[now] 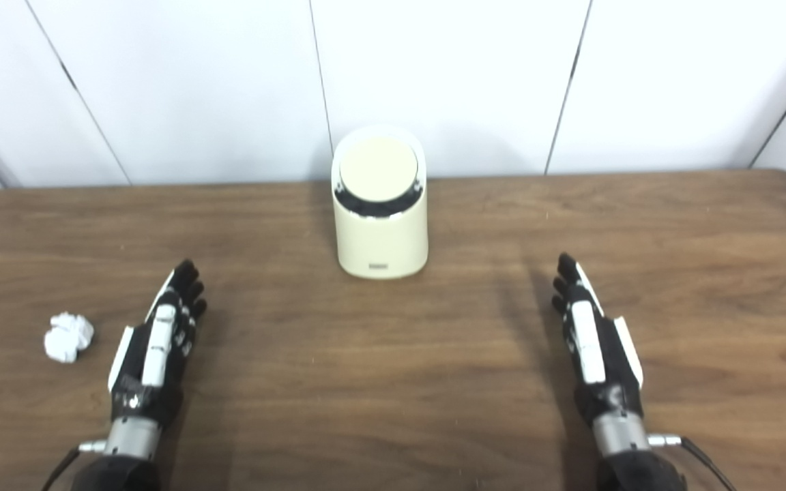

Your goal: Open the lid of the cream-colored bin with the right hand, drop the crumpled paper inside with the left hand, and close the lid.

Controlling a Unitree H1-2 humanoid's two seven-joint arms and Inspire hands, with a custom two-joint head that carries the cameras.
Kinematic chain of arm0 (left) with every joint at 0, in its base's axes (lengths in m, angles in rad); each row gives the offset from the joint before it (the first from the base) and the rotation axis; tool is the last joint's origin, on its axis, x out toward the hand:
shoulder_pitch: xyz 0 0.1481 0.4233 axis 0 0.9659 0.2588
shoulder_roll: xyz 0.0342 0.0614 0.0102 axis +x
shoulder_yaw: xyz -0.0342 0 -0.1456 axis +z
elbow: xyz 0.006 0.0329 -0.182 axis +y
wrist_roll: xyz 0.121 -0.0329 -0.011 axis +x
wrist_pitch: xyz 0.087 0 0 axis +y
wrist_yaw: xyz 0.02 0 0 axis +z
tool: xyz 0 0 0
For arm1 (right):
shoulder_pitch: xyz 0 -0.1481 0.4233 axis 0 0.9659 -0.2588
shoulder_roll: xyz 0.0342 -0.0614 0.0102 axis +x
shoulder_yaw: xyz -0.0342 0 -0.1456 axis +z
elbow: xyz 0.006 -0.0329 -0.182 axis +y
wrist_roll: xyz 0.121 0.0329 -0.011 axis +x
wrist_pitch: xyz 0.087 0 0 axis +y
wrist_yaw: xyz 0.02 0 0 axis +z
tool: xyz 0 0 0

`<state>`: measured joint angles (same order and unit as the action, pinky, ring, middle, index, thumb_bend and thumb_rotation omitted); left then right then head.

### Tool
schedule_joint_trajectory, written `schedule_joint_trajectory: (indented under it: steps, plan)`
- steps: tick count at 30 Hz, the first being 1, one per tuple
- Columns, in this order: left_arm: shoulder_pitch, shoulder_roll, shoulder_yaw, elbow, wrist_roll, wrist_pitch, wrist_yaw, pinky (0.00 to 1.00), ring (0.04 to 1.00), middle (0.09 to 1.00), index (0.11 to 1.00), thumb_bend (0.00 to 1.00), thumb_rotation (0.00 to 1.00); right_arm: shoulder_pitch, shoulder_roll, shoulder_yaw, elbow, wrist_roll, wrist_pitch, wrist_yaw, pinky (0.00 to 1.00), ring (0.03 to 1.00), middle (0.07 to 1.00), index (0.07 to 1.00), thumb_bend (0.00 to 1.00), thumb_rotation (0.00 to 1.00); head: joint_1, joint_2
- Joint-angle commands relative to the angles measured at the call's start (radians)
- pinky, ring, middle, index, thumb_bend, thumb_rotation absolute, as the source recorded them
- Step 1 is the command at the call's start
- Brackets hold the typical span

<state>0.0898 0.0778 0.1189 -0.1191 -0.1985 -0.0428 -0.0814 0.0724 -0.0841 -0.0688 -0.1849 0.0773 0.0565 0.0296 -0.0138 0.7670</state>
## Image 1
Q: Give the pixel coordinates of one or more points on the white paper ball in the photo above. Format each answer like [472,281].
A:
[67,337]

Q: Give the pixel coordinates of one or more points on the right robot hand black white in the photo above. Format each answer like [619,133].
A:
[613,372]

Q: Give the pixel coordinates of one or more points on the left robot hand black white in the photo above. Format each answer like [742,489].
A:
[135,372]

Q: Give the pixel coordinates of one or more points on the cream round bin lid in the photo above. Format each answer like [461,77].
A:
[378,169]

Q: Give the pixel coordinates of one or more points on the cream-colored bin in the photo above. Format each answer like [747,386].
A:
[383,245]

